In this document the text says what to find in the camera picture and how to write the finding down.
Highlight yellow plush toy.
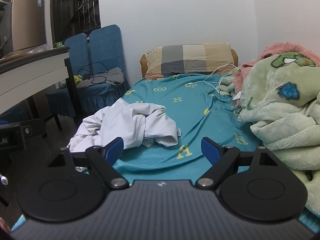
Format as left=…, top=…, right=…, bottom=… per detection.
left=73, top=75, right=82, bottom=85

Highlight cardboard box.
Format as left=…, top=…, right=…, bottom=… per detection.
left=1, top=0, right=47, bottom=55

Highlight pink fleece blanket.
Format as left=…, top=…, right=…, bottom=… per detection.
left=233, top=42, right=319, bottom=93

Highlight blue covered chair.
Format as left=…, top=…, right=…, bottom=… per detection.
left=78, top=24, right=130, bottom=113
left=46, top=33, right=89, bottom=127

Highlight teal patterned bed sheet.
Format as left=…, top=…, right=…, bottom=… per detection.
left=115, top=74, right=261, bottom=182

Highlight grey cloth on chair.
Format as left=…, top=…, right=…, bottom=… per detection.
left=76, top=67, right=124, bottom=89

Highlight blue covered chair far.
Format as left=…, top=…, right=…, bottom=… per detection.
left=46, top=33, right=89, bottom=127

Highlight green fleece blanket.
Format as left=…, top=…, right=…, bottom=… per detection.
left=217, top=52, right=320, bottom=218

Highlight white charging cable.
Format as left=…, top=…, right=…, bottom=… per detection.
left=187, top=63, right=241, bottom=98

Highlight blue covered chair near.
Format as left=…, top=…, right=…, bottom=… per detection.
left=78, top=24, right=130, bottom=113

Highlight checkered pillow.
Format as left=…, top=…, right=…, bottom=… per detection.
left=143, top=43, right=236, bottom=80

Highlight black cable on chair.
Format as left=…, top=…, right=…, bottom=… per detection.
left=76, top=61, right=118, bottom=85

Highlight white t-shirt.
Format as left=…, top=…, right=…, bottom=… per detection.
left=67, top=98, right=181, bottom=152

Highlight white desk with black legs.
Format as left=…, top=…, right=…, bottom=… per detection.
left=1, top=46, right=84, bottom=127

